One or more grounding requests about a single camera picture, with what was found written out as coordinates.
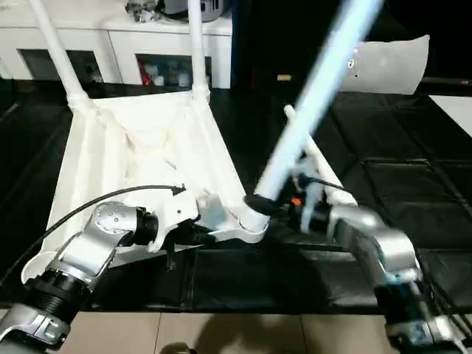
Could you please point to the white plastic table leg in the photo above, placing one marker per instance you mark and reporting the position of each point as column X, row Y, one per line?
column 55, row 48
column 195, row 44
column 324, row 73
column 324, row 166

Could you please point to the white plastic table top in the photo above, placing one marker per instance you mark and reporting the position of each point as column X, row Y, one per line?
column 110, row 147

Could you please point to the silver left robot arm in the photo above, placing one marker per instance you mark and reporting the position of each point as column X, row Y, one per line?
column 85, row 243

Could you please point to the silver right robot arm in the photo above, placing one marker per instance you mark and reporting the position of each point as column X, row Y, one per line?
column 383, row 239

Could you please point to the black work mat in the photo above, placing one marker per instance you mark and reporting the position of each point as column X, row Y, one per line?
column 387, row 184

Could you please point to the dark brown shoe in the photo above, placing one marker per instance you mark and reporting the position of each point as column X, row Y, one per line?
column 177, row 348

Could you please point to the small brown cork piece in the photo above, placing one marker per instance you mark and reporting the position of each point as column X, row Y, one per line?
column 284, row 77

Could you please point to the small white jar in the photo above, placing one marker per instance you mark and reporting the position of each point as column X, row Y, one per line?
column 183, row 78
column 158, row 79

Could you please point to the red bottle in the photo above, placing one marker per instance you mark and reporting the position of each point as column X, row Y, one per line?
column 145, row 72

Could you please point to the black sofa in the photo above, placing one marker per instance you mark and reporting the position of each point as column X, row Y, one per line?
column 276, row 37

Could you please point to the grey printed cushion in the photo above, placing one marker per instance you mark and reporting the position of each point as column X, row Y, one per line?
column 391, row 66

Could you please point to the white flat board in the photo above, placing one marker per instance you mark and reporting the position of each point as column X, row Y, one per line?
column 455, row 110

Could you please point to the black flat bar device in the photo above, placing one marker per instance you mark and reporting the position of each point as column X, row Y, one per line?
column 448, row 80

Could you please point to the white cabinet with glass doors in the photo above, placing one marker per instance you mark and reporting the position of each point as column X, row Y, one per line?
column 110, row 37

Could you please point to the metal parts clutter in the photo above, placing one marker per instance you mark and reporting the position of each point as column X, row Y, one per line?
column 142, row 9

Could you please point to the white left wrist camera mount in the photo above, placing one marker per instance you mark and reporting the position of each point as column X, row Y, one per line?
column 177, row 214

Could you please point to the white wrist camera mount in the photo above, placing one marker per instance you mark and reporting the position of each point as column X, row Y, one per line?
column 309, row 191
column 177, row 214

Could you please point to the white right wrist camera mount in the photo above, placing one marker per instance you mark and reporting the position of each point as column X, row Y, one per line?
column 309, row 191

